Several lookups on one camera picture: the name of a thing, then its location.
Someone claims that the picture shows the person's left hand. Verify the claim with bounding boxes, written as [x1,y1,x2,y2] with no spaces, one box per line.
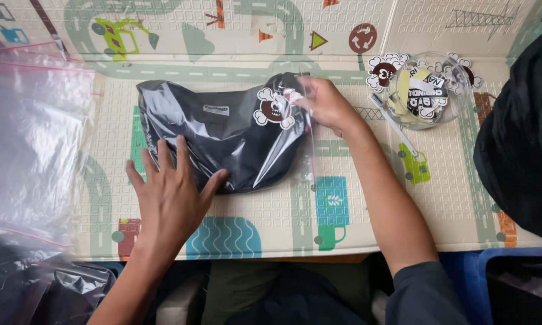
[125,135,229,254]

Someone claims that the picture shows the person's right hand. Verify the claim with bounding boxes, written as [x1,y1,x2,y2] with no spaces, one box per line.
[291,76,367,139]

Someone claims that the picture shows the clear zip bag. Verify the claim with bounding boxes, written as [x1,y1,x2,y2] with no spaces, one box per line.
[136,71,318,196]

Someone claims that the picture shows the brown skull cloud sticker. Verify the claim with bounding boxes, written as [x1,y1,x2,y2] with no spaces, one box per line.
[366,52,410,94]
[433,52,483,94]
[253,87,295,131]

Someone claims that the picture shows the folded black garment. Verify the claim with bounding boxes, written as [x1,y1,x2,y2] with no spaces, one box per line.
[138,73,310,195]

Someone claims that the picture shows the white toothbrush blue bristles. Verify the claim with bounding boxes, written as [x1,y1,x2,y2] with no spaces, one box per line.
[369,92,420,158]

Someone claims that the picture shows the heap of black white stickers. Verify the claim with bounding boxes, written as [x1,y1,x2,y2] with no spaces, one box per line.
[388,66,450,121]

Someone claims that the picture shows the clear plastic jar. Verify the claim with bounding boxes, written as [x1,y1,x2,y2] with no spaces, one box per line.
[385,51,473,131]

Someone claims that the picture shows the road pattern foam play mat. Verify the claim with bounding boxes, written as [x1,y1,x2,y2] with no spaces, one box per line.
[0,0,542,263]

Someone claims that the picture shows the person's lap in dark clothing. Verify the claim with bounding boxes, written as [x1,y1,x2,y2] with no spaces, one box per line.
[154,258,391,325]

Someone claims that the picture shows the pile of black garments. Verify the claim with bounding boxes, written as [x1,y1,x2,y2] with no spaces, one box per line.
[473,25,542,243]

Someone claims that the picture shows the blue plastic crate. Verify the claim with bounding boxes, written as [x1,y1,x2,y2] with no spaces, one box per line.
[439,246,542,325]

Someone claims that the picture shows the pile of empty clear bags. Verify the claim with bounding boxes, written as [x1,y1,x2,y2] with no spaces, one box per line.
[0,40,101,253]

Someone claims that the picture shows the heap of bagged black garments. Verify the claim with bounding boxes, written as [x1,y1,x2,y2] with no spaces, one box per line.
[0,225,118,325]

